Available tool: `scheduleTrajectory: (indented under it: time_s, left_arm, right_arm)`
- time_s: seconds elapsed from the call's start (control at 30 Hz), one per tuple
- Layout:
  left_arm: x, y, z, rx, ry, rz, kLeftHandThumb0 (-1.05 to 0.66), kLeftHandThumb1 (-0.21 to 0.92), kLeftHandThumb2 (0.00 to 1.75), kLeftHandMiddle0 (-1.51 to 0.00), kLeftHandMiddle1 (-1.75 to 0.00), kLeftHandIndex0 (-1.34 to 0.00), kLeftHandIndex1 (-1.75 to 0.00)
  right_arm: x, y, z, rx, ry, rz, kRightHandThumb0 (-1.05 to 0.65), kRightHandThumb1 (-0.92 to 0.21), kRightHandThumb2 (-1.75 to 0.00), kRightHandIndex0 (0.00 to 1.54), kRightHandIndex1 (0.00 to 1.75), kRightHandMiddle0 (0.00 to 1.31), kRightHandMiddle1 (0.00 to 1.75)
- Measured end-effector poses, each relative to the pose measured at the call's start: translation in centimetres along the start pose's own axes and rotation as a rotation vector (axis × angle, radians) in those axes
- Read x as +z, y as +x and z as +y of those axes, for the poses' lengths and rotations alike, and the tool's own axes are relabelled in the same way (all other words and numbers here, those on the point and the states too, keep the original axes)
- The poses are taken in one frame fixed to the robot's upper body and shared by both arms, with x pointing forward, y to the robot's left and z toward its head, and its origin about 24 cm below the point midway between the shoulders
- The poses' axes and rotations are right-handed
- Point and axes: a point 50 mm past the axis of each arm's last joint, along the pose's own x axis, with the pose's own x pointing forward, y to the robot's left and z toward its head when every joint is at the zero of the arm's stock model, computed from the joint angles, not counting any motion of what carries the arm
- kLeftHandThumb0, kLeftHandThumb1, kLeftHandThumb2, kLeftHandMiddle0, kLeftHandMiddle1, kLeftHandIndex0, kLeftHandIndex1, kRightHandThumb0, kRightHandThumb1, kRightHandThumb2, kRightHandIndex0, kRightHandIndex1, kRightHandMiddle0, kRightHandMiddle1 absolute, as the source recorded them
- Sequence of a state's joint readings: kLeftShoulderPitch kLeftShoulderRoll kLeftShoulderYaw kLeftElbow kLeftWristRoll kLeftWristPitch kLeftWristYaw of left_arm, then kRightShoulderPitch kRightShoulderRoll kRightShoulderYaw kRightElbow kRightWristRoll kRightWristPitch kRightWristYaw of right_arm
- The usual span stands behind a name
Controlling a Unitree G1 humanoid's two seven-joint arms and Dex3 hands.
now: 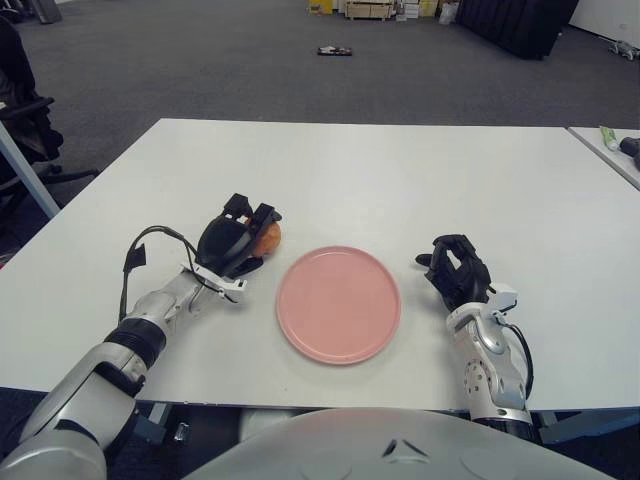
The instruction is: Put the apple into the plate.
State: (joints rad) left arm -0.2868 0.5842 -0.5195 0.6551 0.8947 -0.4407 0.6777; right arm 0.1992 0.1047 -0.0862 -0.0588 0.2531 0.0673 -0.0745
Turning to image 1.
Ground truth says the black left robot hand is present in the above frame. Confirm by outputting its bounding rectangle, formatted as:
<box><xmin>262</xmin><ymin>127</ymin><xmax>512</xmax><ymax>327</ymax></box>
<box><xmin>197</xmin><ymin>192</ymin><xmax>284</xmax><ymax>277</ymax></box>

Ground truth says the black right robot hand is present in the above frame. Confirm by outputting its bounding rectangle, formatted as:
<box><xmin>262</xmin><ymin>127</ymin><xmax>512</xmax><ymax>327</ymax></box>
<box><xmin>414</xmin><ymin>233</ymin><xmax>494</xmax><ymax>314</ymax></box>

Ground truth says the red apple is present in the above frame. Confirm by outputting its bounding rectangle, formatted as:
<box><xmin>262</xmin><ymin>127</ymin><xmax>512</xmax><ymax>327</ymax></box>
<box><xmin>247</xmin><ymin>219</ymin><xmax>281</xmax><ymax>259</ymax></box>

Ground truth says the pink round plate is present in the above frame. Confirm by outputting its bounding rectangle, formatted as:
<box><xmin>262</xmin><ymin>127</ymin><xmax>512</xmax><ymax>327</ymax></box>
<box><xmin>275</xmin><ymin>244</ymin><xmax>403</xmax><ymax>368</ymax></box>

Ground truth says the grey robot torso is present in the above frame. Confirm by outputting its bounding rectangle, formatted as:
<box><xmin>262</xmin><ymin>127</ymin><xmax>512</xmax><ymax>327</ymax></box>
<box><xmin>187</xmin><ymin>407</ymin><xmax>601</xmax><ymax>480</ymax></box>

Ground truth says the grey slanted table leg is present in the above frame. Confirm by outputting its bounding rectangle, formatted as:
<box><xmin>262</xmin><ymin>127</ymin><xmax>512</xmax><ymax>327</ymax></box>
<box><xmin>0</xmin><ymin>119</ymin><xmax>61</xmax><ymax>219</ymax></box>

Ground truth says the black office chair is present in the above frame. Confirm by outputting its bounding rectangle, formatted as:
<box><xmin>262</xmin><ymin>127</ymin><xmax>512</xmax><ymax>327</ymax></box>
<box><xmin>0</xmin><ymin>14</ymin><xmax>101</xmax><ymax>201</ymax></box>

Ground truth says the black curtain partition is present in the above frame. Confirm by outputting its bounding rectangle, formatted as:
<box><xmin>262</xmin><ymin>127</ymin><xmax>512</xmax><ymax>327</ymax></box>
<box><xmin>455</xmin><ymin>0</ymin><xmax>581</xmax><ymax>61</ymax></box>

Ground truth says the wooden crate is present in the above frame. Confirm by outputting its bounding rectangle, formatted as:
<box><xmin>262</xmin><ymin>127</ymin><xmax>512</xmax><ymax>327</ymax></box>
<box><xmin>344</xmin><ymin>0</ymin><xmax>396</xmax><ymax>21</ymax></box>

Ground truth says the grey bin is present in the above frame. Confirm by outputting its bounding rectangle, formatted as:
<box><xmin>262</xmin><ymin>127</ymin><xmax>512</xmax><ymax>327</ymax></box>
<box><xmin>34</xmin><ymin>0</ymin><xmax>64</xmax><ymax>24</ymax></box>

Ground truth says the grey table frame beam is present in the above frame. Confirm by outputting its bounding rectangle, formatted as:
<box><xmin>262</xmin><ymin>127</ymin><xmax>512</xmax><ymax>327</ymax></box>
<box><xmin>537</xmin><ymin>410</ymin><xmax>640</xmax><ymax>445</ymax></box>
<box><xmin>134</xmin><ymin>402</ymin><xmax>174</xmax><ymax>446</ymax></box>

